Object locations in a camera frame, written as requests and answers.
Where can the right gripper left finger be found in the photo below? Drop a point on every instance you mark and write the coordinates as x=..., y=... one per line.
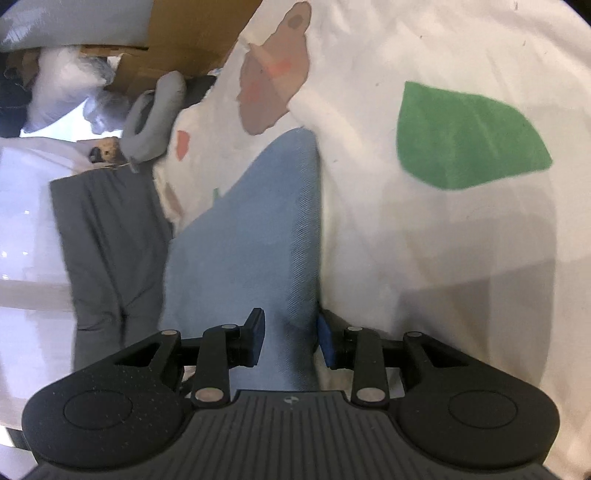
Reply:
x=221, y=349

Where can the teddy bear plush toy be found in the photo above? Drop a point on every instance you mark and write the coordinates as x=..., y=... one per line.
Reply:
x=106, y=151

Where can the cream bear print bedsheet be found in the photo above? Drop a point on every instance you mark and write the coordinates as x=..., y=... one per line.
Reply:
x=455, y=146

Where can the grey neck pillow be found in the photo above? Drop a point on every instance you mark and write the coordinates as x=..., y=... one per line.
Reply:
x=147, y=127

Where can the dark grey quilt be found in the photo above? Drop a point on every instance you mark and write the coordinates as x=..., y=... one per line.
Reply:
x=114, y=239

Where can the black cloth under pillow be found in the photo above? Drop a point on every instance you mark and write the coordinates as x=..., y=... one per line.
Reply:
x=194, y=90

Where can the light blue denim pants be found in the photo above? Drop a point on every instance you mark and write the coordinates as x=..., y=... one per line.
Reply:
x=258, y=246

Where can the clear plastic bag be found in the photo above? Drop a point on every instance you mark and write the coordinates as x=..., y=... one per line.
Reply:
x=106, y=111

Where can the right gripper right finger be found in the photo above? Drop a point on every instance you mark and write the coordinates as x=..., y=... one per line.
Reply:
x=359, y=350

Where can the brown cardboard sheet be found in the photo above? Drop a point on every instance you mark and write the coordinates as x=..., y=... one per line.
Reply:
x=191, y=37

